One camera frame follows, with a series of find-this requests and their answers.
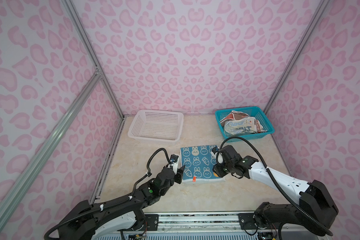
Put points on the white plastic basket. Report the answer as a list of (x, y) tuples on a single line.
[(153, 126)]

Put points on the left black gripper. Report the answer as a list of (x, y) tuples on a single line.
[(180, 177)]

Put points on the aluminium frame diagonal bar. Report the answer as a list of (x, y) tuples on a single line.
[(21, 186)]

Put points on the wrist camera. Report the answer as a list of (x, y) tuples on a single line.
[(214, 151), (174, 163)]

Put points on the blue bunny pattern towel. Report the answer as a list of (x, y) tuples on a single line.
[(199, 162)]

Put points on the striped rabbit letter towel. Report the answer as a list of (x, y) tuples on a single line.
[(249, 125)]

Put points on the left aluminium corner post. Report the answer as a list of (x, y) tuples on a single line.
[(79, 26)]

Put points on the aluminium corner post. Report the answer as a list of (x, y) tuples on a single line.
[(319, 14), (79, 26)]

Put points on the right aluminium corner post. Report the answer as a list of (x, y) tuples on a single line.
[(319, 14)]

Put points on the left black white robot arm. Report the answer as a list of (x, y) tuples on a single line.
[(88, 222)]

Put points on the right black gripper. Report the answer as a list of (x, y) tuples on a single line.
[(216, 172)]

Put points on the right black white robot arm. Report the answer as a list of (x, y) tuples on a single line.
[(310, 204)]

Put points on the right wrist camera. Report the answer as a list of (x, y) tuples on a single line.
[(214, 151)]

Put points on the teal plastic basket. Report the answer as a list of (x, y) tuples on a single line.
[(252, 112)]

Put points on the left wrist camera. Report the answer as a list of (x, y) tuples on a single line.
[(174, 163)]

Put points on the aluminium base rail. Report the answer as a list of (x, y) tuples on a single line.
[(204, 226)]

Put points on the red brown towel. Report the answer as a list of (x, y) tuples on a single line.
[(233, 116)]

